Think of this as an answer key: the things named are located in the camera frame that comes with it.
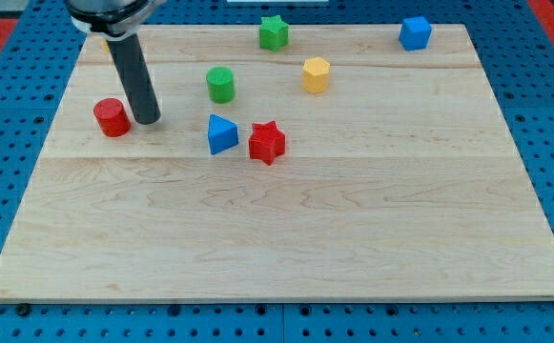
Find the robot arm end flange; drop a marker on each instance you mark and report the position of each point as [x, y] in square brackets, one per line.
[113, 19]

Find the red star block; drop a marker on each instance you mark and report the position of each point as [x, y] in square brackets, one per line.
[266, 142]

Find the green star block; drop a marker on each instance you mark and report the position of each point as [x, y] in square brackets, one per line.
[273, 33]

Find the blue triangle block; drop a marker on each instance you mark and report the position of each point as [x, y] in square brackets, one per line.
[222, 134]

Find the wooden board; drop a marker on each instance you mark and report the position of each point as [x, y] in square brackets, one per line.
[399, 183]

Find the green cylinder block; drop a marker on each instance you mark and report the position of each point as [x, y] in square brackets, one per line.
[221, 85]

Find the yellow hexagon block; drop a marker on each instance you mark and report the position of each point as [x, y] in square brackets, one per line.
[315, 75]

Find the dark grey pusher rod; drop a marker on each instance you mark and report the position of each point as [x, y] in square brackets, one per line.
[136, 81]

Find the red cylinder block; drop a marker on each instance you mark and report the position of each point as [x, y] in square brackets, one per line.
[111, 116]

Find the blue cube block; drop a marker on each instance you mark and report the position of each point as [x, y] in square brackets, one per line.
[415, 33]

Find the yellow block behind rod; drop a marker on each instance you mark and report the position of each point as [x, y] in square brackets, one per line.
[105, 45]

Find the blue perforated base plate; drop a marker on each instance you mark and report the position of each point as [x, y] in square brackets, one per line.
[515, 42]

